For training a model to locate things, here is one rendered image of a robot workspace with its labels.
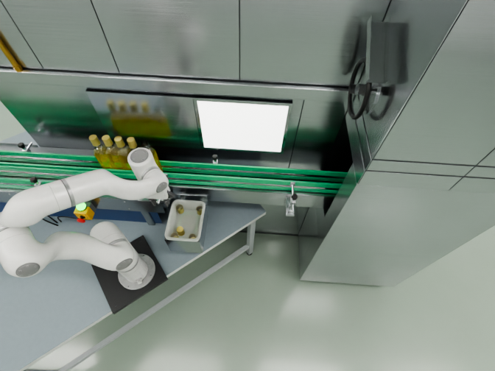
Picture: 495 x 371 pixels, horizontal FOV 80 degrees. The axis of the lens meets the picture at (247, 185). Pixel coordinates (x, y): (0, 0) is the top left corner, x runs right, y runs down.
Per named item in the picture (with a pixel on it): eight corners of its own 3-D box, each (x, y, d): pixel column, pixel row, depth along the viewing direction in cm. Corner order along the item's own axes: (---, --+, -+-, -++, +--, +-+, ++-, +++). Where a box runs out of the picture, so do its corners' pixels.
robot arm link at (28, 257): (125, 229, 134) (144, 255, 127) (109, 248, 135) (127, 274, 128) (4, 217, 88) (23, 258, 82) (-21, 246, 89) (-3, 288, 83)
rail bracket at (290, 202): (292, 200, 162) (299, 177, 144) (292, 228, 153) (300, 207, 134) (283, 199, 162) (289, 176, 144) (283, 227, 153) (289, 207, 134)
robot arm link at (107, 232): (120, 277, 137) (100, 260, 117) (102, 249, 145) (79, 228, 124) (143, 260, 142) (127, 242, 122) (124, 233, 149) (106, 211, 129)
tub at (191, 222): (207, 209, 162) (205, 201, 155) (201, 248, 150) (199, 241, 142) (175, 207, 162) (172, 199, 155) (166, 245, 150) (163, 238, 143)
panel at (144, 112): (283, 149, 157) (292, 99, 128) (283, 154, 155) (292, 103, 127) (115, 139, 158) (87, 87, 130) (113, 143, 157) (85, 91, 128)
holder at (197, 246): (209, 207, 172) (207, 193, 159) (202, 253, 157) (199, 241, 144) (180, 205, 172) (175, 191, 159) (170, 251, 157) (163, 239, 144)
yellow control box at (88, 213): (96, 209, 161) (90, 202, 155) (92, 221, 157) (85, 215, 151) (84, 207, 161) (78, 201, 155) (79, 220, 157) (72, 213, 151)
